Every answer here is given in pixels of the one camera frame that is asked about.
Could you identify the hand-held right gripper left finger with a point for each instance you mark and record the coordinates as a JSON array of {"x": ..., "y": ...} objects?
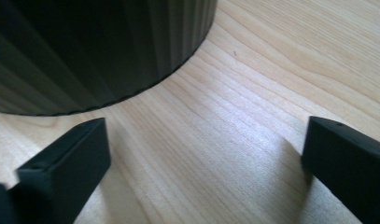
[{"x": 63, "y": 174}]

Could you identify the black ribbed trash bin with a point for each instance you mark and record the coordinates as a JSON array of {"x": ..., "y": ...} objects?
[{"x": 85, "y": 53}]

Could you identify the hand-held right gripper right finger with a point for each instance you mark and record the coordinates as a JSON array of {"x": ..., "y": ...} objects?
[{"x": 349, "y": 165}]

